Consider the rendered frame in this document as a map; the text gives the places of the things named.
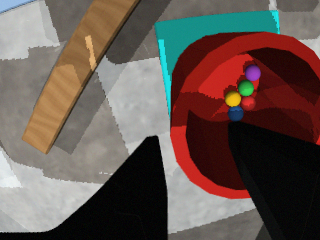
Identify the tan wooden flat bar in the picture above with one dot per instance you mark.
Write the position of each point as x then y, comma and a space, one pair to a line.
91, 39

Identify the green marble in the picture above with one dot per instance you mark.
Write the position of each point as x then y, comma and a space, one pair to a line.
245, 87

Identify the purple marble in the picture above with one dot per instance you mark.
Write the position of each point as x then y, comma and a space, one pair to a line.
252, 72

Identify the dark blue marble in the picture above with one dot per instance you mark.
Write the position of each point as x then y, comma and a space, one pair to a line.
235, 113

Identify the yellow marble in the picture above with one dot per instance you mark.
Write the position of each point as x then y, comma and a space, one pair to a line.
232, 98

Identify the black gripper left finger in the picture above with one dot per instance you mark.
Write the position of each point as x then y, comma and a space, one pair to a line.
131, 205

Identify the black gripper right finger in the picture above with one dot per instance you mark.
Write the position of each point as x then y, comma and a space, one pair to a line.
282, 176

